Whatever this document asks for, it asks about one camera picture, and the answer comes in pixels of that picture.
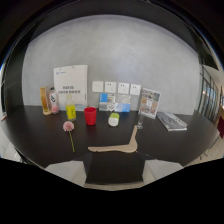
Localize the pink flower with green stem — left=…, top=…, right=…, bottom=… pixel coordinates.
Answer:
left=62, top=120, right=77, bottom=154

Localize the wooden boomerang-shaped hanger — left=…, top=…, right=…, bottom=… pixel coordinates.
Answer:
left=87, top=124, right=139, bottom=155

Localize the grey keyboard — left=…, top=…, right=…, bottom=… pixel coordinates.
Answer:
left=156, top=111, right=189, bottom=132

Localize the clear stemmed glass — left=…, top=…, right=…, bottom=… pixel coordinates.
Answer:
left=136, top=112, right=146, bottom=131

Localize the red plastic cup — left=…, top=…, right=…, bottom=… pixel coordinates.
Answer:
left=83, top=106, right=98, bottom=127

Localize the yellow drink bottle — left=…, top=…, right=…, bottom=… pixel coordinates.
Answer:
left=64, top=94, right=78, bottom=122

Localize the colourful picture card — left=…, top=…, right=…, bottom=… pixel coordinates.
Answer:
left=137, top=87, right=162, bottom=120

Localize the green and white case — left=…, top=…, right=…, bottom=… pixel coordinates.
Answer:
left=107, top=112, right=121, bottom=128

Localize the bottle with pink label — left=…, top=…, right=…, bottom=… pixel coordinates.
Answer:
left=49, top=86, right=60, bottom=115

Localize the red chair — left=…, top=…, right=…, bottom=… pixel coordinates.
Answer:
left=215, top=115, right=224, bottom=140

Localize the clear blue packet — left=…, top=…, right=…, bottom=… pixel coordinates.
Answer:
left=114, top=94, right=132, bottom=114

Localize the blue and white box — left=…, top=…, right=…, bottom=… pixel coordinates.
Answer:
left=98, top=92, right=117, bottom=113

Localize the white paper bag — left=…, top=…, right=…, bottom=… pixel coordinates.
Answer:
left=53, top=64, right=89, bottom=112

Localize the white wall socket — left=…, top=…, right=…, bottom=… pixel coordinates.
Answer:
left=117, top=82, right=131, bottom=95
left=129, top=83, right=142, bottom=97
left=104, top=81, right=118, bottom=94

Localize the white wall switch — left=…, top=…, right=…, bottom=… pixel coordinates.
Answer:
left=91, top=80, right=105, bottom=94

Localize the dark window frame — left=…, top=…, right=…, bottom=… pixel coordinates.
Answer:
left=196, top=56, right=224, bottom=123

